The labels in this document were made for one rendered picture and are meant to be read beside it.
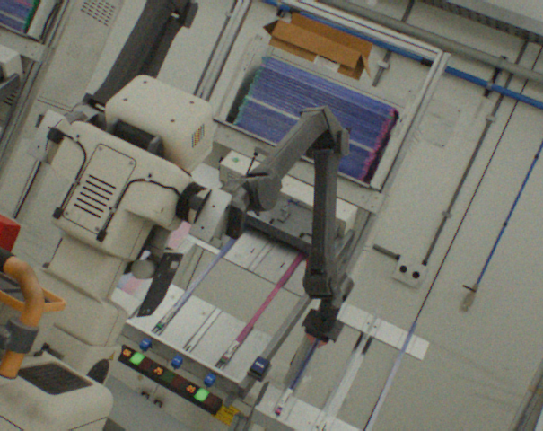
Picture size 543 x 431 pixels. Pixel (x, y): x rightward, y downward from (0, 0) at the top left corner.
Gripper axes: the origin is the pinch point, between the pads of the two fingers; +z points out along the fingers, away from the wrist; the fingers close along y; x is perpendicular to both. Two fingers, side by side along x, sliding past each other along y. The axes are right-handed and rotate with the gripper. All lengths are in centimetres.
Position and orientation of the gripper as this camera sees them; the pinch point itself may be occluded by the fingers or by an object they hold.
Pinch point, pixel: (316, 343)
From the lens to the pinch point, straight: 223.3
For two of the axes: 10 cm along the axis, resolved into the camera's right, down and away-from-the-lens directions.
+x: -4.2, 5.9, -6.9
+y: -8.9, -4.2, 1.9
